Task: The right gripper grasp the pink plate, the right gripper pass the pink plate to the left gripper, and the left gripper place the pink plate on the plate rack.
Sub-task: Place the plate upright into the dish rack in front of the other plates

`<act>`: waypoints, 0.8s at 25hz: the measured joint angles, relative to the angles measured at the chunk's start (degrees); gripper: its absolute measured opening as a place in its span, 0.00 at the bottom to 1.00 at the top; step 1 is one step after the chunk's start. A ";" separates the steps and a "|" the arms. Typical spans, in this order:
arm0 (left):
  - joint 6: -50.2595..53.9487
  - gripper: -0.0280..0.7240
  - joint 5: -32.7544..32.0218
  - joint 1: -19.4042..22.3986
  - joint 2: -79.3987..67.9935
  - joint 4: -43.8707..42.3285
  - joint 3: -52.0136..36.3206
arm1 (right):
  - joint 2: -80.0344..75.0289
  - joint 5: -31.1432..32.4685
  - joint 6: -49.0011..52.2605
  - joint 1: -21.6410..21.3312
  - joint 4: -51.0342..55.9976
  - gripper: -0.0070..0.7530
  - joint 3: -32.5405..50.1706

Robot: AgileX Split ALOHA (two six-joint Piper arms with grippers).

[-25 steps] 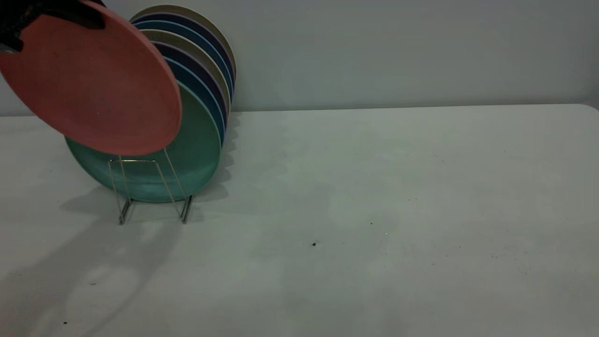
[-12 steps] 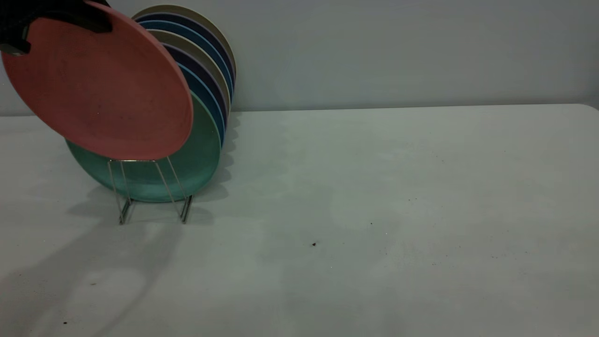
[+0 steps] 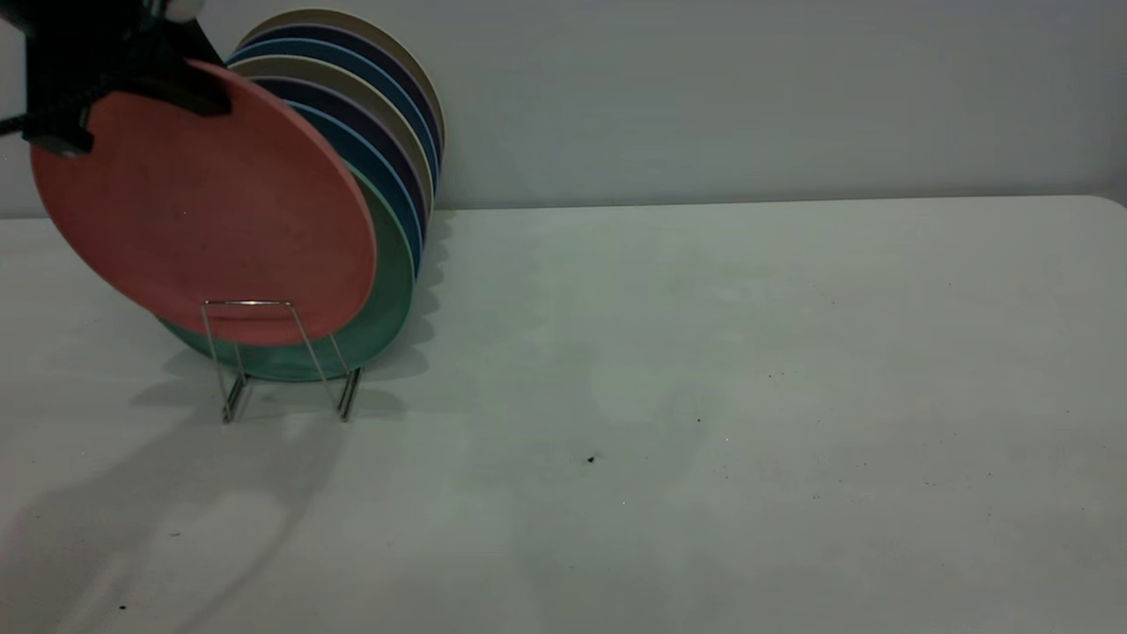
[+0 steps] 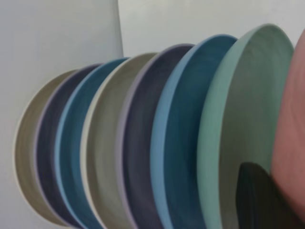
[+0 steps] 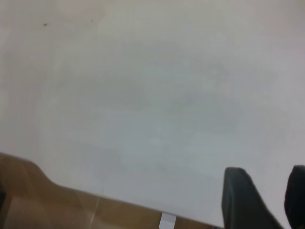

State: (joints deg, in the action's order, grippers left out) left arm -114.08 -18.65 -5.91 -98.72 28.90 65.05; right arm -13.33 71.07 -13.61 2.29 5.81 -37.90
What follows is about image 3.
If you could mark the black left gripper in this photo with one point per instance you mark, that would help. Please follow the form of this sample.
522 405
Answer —
97 44

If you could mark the pink plate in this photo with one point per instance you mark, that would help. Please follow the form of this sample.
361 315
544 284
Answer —
202 220

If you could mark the beige plate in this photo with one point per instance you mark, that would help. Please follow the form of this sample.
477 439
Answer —
352 79
352 19

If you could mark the blue plate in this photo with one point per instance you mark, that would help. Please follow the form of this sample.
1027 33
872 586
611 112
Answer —
352 57
387 176

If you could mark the dark navy plate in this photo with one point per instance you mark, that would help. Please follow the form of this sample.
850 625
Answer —
370 46
370 123

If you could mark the green plate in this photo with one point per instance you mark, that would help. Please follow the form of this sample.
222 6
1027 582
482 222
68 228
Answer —
392 282

